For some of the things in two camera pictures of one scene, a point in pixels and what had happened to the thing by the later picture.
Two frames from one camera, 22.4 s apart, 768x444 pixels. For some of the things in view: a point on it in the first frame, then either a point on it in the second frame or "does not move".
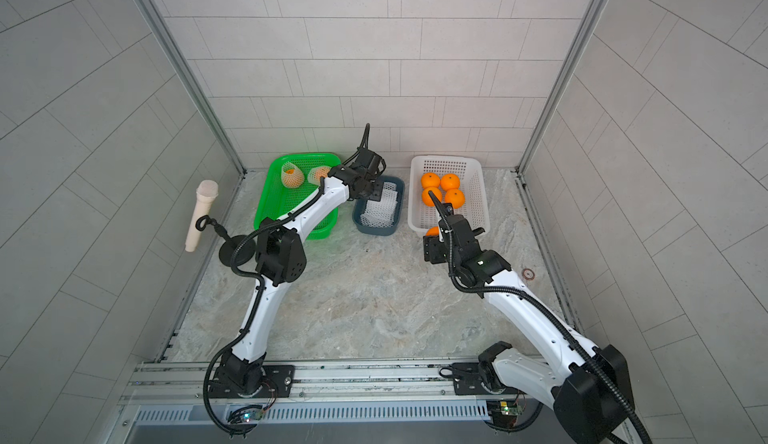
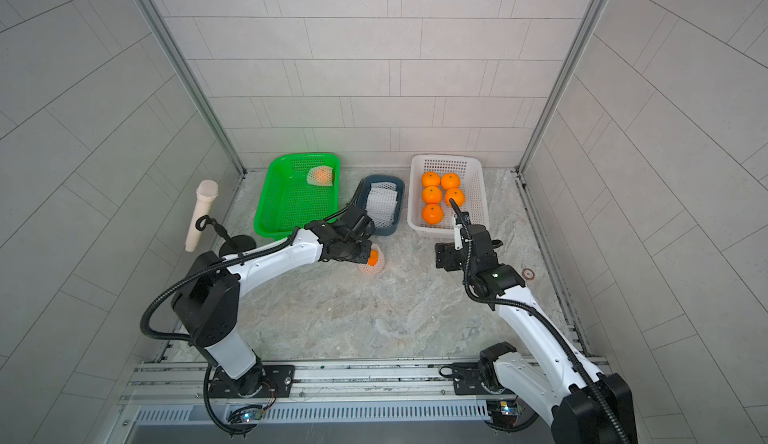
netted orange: x=291 y=176 to x=375 y=262
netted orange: x=450 y=181 does not move
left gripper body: x=371 y=189 to x=356 y=250
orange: x=429 y=179 does not move
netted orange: x=426 y=197 does not move
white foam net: x=380 y=213 does not move
